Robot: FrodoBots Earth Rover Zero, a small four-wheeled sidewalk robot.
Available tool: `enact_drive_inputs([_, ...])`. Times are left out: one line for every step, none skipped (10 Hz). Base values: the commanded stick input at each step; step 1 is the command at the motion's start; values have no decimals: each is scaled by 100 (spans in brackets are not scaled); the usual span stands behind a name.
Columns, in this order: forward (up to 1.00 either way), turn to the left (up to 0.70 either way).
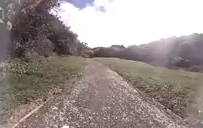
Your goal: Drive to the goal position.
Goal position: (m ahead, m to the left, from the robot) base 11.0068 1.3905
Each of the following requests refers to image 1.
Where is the grey gravel path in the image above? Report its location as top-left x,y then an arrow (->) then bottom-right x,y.
12,59 -> 190,128

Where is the grass field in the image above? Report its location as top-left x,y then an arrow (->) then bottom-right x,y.
92,56 -> 203,128

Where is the tree-covered hillside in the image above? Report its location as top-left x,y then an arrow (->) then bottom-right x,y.
90,29 -> 203,74

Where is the grass verge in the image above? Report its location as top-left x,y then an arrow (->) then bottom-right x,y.
0,54 -> 89,128

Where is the wood of trees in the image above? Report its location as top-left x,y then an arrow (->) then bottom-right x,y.
0,0 -> 94,63

